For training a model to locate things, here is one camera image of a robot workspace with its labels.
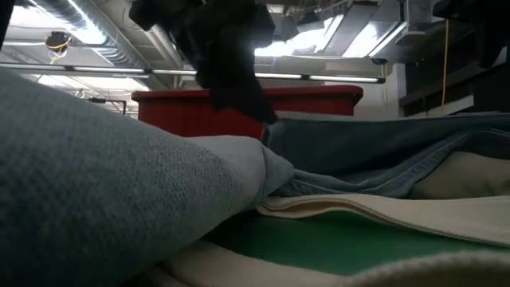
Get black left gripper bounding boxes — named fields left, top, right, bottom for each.
left=127, top=0, right=280, bottom=125

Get light blue denim jeans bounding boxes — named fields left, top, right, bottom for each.
left=0, top=67, right=510, bottom=287

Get red plastic laundry bin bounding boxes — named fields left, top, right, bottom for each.
left=131, top=85, right=364, bottom=140

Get cream printed tote bag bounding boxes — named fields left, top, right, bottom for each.
left=123, top=193, right=510, bottom=287

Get hanging yellow cable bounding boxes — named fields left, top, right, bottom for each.
left=440, top=18, right=449, bottom=108

